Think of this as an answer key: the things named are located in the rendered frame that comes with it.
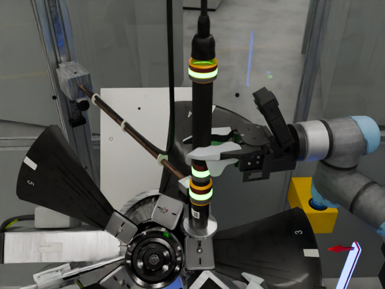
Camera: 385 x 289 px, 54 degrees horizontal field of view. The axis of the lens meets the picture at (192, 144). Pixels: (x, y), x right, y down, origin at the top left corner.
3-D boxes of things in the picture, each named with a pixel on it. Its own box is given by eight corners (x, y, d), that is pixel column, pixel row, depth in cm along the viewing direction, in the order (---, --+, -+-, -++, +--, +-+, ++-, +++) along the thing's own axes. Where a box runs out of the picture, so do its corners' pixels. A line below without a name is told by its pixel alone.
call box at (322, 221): (286, 200, 126) (290, 176, 120) (315, 199, 126) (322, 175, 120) (298, 237, 113) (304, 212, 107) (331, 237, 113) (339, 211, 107)
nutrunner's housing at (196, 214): (187, 234, 80) (184, 14, 53) (201, 225, 81) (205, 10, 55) (198, 245, 77) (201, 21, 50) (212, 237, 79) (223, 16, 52)
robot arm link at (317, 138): (333, 133, 66) (311, 110, 72) (308, 136, 65) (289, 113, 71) (323, 167, 70) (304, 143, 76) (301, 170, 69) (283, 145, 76)
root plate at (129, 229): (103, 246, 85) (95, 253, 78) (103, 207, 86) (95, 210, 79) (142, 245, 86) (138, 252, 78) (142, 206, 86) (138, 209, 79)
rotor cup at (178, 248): (126, 281, 87) (117, 299, 74) (126, 217, 88) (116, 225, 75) (189, 279, 87) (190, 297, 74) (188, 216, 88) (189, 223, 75)
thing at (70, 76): (59, 90, 118) (53, 65, 113) (80, 84, 121) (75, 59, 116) (72, 103, 111) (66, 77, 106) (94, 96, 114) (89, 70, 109)
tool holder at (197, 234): (171, 219, 80) (169, 184, 74) (197, 205, 83) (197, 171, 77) (196, 246, 74) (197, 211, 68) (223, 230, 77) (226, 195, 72)
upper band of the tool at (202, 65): (183, 77, 59) (183, 59, 57) (204, 70, 61) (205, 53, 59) (200, 87, 56) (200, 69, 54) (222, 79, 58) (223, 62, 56)
